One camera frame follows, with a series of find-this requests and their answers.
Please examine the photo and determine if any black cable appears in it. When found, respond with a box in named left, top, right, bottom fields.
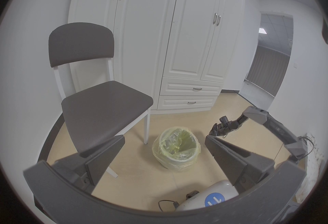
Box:
left=158, top=200, right=180, bottom=213

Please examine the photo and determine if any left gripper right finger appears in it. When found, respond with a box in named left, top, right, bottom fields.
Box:
left=204, top=135, right=276, bottom=194

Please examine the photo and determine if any grey curtain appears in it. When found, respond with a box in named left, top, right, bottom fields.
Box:
left=247, top=45, right=290, bottom=97

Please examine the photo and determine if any white chair dark grey seat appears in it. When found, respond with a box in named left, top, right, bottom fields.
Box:
left=49, top=23, right=154, bottom=177

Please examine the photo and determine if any white wardrobe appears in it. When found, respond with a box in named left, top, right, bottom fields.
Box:
left=68, top=0, right=246, bottom=114

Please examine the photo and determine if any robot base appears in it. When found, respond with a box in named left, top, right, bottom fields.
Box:
left=175, top=179, right=239, bottom=212

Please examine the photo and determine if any yellow plastic bag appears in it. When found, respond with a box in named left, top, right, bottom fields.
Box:
left=152, top=126, right=201, bottom=171

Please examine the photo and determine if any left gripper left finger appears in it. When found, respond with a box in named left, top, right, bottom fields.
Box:
left=51, top=135, right=125, bottom=195

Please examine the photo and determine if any white trash bin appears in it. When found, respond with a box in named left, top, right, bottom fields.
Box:
left=159, top=128, right=201, bottom=168

